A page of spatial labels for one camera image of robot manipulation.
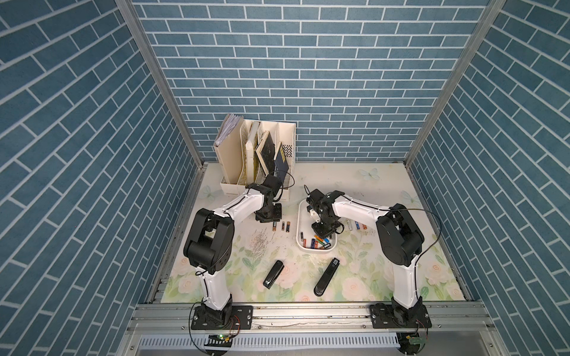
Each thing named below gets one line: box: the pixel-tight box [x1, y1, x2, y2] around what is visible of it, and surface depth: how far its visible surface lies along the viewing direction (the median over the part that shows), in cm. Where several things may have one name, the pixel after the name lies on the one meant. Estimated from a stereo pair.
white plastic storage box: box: [296, 198, 338, 254], surface depth 93 cm
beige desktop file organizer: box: [213, 113, 297, 201], surface depth 104 cm
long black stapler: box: [313, 257, 340, 297], surface depth 80 cm
